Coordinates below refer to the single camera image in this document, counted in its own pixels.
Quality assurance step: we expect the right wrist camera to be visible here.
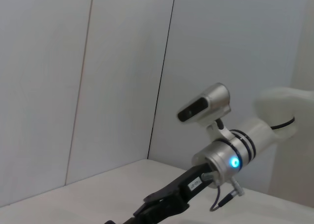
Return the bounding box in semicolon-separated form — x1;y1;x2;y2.
177;82;234;142

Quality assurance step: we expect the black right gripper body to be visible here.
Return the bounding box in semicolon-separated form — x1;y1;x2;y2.
143;163;214;213

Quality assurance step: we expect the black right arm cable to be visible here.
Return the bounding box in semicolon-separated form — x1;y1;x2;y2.
269;116;295;131

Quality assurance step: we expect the right gripper cable with connector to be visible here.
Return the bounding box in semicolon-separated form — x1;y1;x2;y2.
201;172;244;212

